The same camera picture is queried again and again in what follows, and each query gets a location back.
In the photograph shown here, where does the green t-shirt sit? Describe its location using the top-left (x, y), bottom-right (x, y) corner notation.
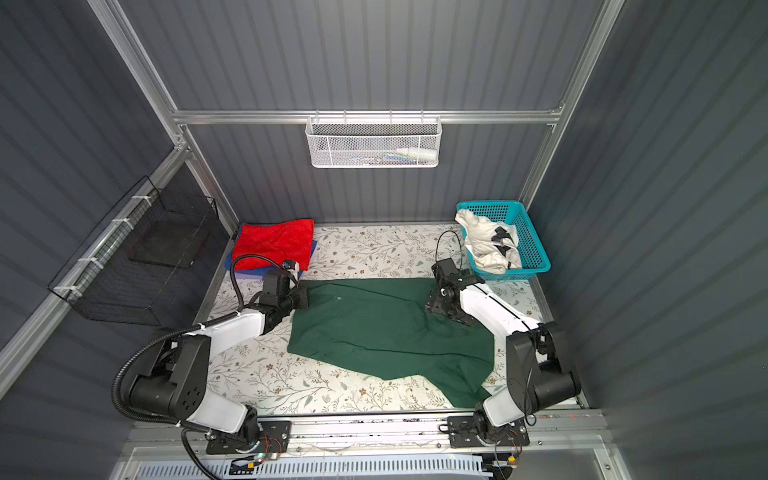
top-left (287, 278), bottom-right (495, 408)

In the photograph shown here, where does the teal plastic laundry basket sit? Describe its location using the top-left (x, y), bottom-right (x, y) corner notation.
top-left (456, 200), bottom-right (551, 281)

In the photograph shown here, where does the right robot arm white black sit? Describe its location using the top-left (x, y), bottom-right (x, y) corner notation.
top-left (426, 258), bottom-right (581, 444)

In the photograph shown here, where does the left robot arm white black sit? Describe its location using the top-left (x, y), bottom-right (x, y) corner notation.
top-left (111, 268), bottom-right (308, 444)

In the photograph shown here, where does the red folded t-shirt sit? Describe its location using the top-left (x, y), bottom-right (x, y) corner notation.
top-left (231, 219), bottom-right (315, 271)

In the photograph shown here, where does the white t-shirt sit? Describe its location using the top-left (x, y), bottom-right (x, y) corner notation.
top-left (455, 209), bottom-right (523, 275)

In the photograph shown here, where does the white bottle in basket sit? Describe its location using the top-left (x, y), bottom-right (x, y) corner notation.
top-left (396, 147), bottom-right (438, 164)

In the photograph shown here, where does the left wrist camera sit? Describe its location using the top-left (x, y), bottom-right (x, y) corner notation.
top-left (282, 260), bottom-right (300, 274)

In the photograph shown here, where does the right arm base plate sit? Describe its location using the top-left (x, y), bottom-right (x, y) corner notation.
top-left (438, 412), bottom-right (530, 449)

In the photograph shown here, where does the black corrugated cable conduit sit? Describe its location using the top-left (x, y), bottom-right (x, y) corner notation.
top-left (111, 254), bottom-right (298, 480)

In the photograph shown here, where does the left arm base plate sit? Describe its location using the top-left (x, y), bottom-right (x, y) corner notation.
top-left (205, 420), bottom-right (292, 455)

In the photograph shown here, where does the black wire basket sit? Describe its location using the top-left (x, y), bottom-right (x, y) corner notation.
top-left (48, 183), bottom-right (228, 329)

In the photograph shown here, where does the white wire mesh basket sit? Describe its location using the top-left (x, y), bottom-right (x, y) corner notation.
top-left (305, 116), bottom-right (443, 169)

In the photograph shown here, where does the white vented cable tray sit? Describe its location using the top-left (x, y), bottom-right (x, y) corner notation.
top-left (134, 454), bottom-right (493, 480)

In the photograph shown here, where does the aluminium mounting rail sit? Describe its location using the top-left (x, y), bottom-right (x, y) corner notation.
top-left (128, 413), bottom-right (610, 457)

